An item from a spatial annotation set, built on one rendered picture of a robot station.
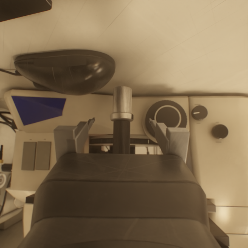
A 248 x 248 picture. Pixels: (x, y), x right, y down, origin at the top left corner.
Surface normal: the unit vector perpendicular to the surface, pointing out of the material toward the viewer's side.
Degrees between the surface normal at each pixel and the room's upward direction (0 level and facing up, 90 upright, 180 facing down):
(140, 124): 90
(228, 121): 90
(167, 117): 90
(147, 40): 0
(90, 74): 47
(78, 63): 76
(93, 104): 90
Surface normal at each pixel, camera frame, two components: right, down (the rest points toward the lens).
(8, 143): 1.00, 0.00
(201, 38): -0.01, 0.99
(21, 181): -0.10, -0.15
